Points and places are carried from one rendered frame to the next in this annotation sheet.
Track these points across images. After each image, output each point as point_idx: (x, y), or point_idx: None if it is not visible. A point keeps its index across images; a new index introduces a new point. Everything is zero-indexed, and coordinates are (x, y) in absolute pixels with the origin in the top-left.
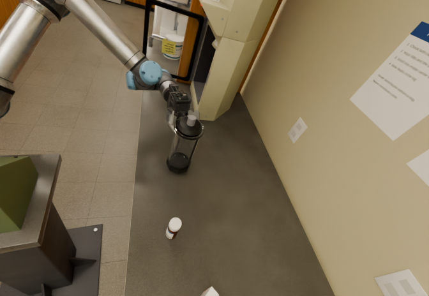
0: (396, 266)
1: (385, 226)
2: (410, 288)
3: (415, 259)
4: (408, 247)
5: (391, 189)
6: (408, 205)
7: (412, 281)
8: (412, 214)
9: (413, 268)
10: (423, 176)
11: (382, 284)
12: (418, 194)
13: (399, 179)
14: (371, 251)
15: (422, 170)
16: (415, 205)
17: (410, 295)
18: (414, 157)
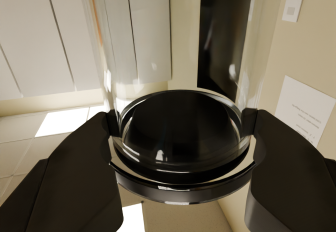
0: (302, 12)
1: (322, 33)
2: (289, 13)
3: (298, 33)
4: (304, 35)
5: (335, 68)
6: (318, 65)
7: (291, 18)
8: (313, 61)
9: (295, 26)
10: (321, 95)
11: None
12: (317, 79)
13: (334, 82)
14: None
15: (324, 99)
16: (315, 69)
17: (287, 8)
18: (334, 108)
